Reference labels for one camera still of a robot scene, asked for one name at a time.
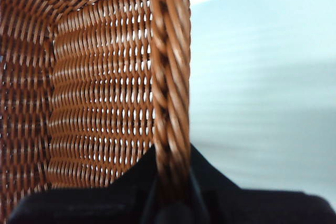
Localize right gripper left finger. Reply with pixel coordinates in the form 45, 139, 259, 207
7, 144, 159, 224

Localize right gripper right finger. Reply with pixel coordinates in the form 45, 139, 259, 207
189, 144, 336, 224

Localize brown wicker basket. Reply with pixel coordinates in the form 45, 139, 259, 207
0, 0, 192, 224

